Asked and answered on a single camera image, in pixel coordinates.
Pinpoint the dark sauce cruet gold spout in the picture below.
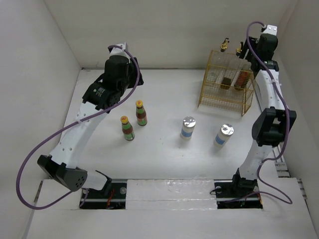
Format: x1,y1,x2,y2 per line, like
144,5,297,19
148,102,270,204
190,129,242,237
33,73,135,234
220,42,244,90

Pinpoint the black cap soy sauce bottle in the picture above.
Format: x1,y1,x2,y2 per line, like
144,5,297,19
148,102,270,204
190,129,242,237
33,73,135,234
234,64,251,91

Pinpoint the clear glass cruet gold spout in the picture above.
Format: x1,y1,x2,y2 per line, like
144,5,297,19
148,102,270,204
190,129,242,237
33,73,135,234
209,37,229,83

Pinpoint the red sauce bottle yellow cap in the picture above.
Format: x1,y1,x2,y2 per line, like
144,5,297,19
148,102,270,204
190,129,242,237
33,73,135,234
136,100,148,126

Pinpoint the white shaker silver lid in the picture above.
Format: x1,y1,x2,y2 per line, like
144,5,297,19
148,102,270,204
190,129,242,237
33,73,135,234
180,116,196,140

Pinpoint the white shaker blue label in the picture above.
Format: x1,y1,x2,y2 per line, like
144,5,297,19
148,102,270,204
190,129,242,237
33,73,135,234
214,123,234,147

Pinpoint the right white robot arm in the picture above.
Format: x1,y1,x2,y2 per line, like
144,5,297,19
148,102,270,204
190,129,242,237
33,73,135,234
230,23,297,196

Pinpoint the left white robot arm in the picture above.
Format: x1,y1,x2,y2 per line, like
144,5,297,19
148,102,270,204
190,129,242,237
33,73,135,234
37,42,144,198

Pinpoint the green label sauce bottle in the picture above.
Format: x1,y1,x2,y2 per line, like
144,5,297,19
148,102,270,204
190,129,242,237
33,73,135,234
120,116,135,141

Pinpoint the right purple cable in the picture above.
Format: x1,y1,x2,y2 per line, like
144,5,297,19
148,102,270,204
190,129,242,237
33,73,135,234
245,21,294,205

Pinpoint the purple cable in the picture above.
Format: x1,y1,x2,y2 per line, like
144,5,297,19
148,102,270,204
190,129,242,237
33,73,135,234
245,21,294,205
15,44,140,210

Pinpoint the yellow wire rack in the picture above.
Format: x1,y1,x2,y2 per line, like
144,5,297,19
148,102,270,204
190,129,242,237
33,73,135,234
198,50,255,116

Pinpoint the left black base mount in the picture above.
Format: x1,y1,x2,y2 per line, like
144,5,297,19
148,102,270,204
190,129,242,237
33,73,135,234
79,179,127,210

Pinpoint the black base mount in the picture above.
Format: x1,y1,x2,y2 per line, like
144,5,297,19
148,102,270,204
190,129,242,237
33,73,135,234
79,179,127,210
210,179,263,209

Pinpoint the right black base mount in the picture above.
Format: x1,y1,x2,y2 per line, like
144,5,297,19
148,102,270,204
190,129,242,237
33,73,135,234
210,179,263,209

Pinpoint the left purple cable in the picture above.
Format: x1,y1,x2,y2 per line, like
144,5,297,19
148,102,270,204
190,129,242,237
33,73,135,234
15,44,140,210

